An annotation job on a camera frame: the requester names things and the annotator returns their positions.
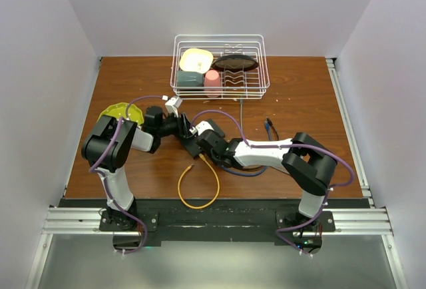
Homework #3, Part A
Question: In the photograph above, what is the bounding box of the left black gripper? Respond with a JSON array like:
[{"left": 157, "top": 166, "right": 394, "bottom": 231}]
[{"left": 158, "top": 111, "right": 196, "bottom": 140}]

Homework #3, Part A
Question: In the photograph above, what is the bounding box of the black network switch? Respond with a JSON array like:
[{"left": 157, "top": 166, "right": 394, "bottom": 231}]
[{"left": 180, "top": 137, "right": 202, "bottom": 158}]

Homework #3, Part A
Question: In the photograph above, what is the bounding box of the yellow ethernet cable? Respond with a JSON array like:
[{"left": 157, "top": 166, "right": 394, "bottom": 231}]
[{"left": 177, "top": 154, "right": 221, "bottom": 210}]

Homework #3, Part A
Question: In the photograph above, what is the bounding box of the blue ethernet cable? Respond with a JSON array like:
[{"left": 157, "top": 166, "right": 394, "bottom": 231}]
[{"left": 221, "top": 121, "right": 274, "bottom": 177}]

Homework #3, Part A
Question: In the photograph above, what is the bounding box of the grey ethernet cable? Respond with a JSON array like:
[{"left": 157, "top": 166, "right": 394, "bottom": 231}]
[{"left": 238, "top": 99, "right": 246, "bottom": 137}]

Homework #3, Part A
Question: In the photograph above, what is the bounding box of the black ethernet cable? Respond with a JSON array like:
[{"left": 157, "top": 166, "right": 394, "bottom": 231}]
[{"left": 232, "top": 117, "right": 280, "bottom": 172}]

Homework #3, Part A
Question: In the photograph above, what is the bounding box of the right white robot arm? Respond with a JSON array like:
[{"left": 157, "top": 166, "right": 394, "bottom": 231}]
[{"left": 196, "top": 129, "right": 337, "bottom": 231}]

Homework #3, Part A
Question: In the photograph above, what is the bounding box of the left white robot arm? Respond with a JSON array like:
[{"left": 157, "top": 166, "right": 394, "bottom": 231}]
[{"left": 81, "top": 106, "right": 192, "bottom": 230}]

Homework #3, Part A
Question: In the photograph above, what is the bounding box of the teal square cup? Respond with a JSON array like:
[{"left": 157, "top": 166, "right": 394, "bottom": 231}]
[{"left": 176, "top": 71, "right": 204, "bottom": 88}]

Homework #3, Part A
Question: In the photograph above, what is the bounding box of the pink cup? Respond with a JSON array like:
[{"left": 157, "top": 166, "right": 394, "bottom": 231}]
[{"left": 204, "top": 69, "right": 222, "bottom": 98}]

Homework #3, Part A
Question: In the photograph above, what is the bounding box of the yellow square bowl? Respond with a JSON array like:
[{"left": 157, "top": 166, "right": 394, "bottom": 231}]
[{"left": 179, "top": 48, "right": 214, "bottom": 74}]

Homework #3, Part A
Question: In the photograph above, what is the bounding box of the green polka dot plate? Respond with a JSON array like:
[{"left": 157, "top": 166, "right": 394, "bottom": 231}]
[{"left": 98, "top": 103, "right": 144, "bottom": 126}]

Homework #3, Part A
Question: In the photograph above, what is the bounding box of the dark brown plate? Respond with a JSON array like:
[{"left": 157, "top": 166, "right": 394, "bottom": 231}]
[{"left": 211, "top": 54, "right": 259, "bottom": 73}]

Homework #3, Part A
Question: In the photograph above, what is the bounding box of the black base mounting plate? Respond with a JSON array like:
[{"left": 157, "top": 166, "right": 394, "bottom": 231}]
[{"left": 59, "top": 199, "right": 368, "bottom": 249}]

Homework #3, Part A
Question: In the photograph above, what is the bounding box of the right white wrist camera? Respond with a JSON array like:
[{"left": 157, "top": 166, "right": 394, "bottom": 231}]
[{"left": 190, "top": 119, "right": 225, "bottom": 138}]

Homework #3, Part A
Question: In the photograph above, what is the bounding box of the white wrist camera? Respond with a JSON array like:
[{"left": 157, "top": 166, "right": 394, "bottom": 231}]
[
  {"left": 190, "top": 119, "right": 225, "bottom": 138},
  {"left": 164, "top": 96, "right": 182, "bottom": 117}
]

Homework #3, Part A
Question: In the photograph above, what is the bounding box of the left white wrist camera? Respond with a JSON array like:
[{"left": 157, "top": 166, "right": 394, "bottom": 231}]
[{"left": 164, "top": 96, "right": 182, "bottom": 117}]

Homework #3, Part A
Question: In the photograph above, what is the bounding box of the white wire dish rack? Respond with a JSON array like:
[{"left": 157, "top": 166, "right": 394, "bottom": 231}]
[{"left": 170, "top": 34, "right": 270, "bottom": 100}]

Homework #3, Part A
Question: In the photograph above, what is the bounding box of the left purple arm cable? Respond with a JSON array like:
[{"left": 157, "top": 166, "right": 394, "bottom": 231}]
[{"left": 89, "top": 94, "right": 169, "bottom": 255}]

